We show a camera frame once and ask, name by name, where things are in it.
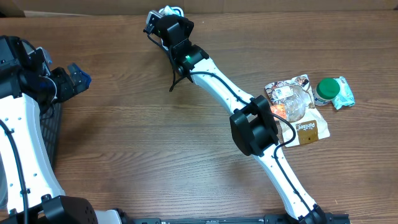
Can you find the brown white snack pouch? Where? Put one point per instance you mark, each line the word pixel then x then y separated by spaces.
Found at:
pixel 296 96

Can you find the green lid jar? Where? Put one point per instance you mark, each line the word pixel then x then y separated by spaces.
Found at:
pixel 326 90

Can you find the teal packet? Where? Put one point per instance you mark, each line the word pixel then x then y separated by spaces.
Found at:
pixel 345 97

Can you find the grey plastic mesh basket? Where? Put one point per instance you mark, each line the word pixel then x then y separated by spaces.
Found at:
pixel 50 125

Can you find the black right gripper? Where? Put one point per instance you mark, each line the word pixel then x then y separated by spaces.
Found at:
pixel 187 23

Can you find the orange tissue pack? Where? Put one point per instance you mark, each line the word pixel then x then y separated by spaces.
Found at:
pixel 279 110

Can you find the white barcode scanner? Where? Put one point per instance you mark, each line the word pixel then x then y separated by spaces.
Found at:
pixel 178 11

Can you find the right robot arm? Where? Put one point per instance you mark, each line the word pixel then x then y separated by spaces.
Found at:
pixel 252 122

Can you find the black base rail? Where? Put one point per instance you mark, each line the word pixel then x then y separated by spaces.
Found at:
pixel 266 219

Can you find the green Kleenex tissue pack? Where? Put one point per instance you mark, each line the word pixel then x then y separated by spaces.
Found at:
pixel 168 11

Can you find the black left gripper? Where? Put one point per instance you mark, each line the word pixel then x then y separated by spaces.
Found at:
pixel 61 76

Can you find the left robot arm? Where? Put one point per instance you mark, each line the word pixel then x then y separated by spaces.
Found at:
pixel 29 88

